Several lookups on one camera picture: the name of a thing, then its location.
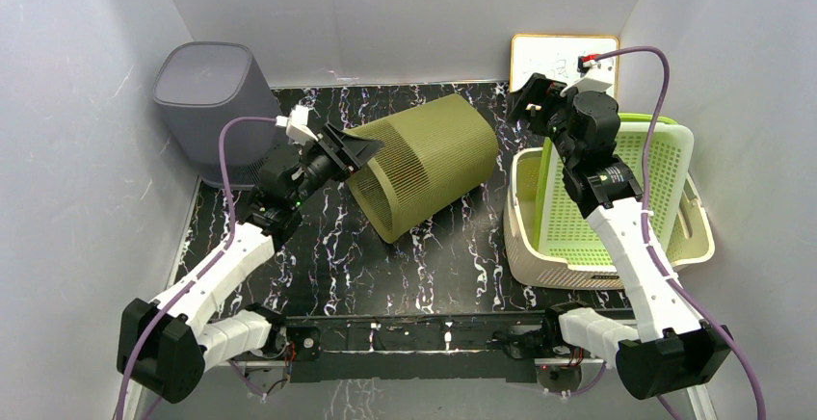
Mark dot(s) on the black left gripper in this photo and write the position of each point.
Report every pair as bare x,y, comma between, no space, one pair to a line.
349,154

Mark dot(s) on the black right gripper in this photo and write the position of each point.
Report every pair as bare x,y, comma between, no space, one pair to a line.
540,91

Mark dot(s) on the olive green slatted bin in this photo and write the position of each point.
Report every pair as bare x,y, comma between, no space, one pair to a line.
431,155

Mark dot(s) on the lime green perforated basket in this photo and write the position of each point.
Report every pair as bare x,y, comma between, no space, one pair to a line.
559,228

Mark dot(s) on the grey slatted bin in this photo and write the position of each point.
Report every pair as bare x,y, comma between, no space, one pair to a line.
202,86

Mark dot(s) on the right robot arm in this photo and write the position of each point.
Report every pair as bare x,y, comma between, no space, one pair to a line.
672,347

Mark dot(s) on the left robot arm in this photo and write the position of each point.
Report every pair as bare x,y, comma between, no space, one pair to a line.
168,343

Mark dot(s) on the yellow framed whiteboard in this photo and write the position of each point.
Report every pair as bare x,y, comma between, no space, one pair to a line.
555,56

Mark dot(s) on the cream perforated plastic basket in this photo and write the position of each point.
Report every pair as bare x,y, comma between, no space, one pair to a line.
586,266

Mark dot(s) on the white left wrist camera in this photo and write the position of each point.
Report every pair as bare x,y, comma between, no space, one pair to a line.
296,126

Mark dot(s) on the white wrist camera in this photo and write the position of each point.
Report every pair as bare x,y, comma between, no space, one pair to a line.
594,75
296,126

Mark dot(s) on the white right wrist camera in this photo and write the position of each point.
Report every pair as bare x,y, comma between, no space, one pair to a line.
594,75

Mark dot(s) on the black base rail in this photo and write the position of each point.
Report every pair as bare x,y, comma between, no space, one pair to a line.
509,346

